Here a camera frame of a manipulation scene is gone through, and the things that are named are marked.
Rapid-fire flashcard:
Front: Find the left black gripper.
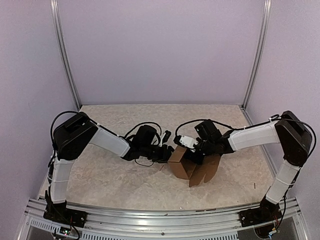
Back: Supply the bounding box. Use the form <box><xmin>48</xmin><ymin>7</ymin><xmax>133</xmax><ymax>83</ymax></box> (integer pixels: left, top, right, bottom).
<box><xmin>141</xmin><ymin>144</ymin><xmax>181</xmax><ymax>164</ymax></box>

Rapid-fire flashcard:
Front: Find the brown cardboard box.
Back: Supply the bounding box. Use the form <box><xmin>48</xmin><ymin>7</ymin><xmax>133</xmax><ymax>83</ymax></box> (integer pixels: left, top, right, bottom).
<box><xmin>167</xmin><ymin>146</ymin><xmax>221</xmax><ymax>188</ymax></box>

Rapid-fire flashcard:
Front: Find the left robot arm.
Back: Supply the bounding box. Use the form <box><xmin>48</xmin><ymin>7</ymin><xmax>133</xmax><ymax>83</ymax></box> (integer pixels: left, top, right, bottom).
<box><xmin>45</xmin><ymin>110</ymin><xmax>174</xmax><ymax>223</ymax></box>

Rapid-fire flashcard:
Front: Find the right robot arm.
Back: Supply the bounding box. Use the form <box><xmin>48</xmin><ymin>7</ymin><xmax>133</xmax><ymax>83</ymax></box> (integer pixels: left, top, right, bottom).
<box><xmin>178</xmin><ymin>111</ymin><xmax>317</xmax><ymax>222</ymax></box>

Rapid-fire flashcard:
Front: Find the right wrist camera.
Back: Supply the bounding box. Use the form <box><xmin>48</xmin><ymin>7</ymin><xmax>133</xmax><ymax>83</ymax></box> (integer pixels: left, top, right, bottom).
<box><xmin>173</xmin><ymin>135</ymin><xmax>199</xmax><ymax>153</ymax></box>

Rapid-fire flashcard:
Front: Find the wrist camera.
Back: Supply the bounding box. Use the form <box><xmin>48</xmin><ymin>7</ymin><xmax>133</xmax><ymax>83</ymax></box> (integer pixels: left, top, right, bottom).
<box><xmin>158</xmin><ymin>130</ymin><xmax>172</xmax><ymax>147</ymax></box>
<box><xmin>173</xmin><ymin>135</ymin><xmax>199</xmax><ymax>153</ymax></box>

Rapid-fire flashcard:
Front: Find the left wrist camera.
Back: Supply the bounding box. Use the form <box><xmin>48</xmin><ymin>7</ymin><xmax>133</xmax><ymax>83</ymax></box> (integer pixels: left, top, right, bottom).
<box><xmin>158</xmin><ymin>130</ymin><xmax>172</xmax><ymax>147</ymax></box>

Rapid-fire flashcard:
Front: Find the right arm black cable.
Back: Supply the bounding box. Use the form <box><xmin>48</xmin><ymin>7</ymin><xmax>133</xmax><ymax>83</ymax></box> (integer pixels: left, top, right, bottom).
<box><xmin>173</xmin><ymin>118</ymin><xmax>236</xmax><ymax>141</ymax></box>

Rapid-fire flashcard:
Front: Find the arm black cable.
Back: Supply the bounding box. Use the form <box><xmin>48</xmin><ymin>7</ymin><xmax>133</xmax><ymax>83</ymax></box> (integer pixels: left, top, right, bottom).
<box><xmin>49</xmin><ymin>111</ymin><xmax>81</xmax><ymax>153</ymax></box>
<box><xmin>173</xmin><ymin>118</ymin><xmax>236</xmax><ymax>141</ymax></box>

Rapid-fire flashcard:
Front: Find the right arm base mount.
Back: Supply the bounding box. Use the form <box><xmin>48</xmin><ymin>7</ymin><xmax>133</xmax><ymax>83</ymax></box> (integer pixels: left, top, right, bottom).
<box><xmin>238</xmin><ymin>207</ymin><xmax>282</xmax><ymax>228</ymax></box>

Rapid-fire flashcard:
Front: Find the front aluminium rail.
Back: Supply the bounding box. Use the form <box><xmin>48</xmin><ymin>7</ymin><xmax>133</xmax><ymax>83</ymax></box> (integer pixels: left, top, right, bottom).
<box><xmin>16</xmin><ymin>198</ymin><xmax>309</xmax><ymax>240</ymax></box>

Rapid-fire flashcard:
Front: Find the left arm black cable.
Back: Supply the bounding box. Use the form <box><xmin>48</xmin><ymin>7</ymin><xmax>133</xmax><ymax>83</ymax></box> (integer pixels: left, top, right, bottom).
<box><xmin>49</xmin><ymin>111</ymin><xmax>81</xmax><ymax>153</ymax></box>

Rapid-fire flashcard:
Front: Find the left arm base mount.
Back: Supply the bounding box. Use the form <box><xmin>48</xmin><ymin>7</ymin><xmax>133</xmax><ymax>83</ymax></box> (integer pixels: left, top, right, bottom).
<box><xmin>43</xmin><ymin>208</ymin><xmax>88</xmax><ymax>228</ymax></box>

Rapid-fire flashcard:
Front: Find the right aluminium frame post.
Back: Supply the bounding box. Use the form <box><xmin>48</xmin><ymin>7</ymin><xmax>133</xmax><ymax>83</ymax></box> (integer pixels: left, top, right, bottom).
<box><xmin>241</xmin><ymin>0</ymin><xmax>272</xmax><ymax>111</ymax></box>

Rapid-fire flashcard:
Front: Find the aluminium frame post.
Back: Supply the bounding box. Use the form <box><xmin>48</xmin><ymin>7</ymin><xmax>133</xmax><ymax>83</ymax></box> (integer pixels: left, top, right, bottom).
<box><xmin>241</xmin><ymin>0</ymin><xmax>272</xmax><ymax>111</ymax></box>
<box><xmin>49</xmin><ymin>0</ymin><xmax>82</xmax><ymax>110</ymax></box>

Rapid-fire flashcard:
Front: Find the left aluminium frame post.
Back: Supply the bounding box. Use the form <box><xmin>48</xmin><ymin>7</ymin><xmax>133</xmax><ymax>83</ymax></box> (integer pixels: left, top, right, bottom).
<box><xmin>49</xmin><ymin>0</ymin><xmax>82</xmax><ymax>110</ymax></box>

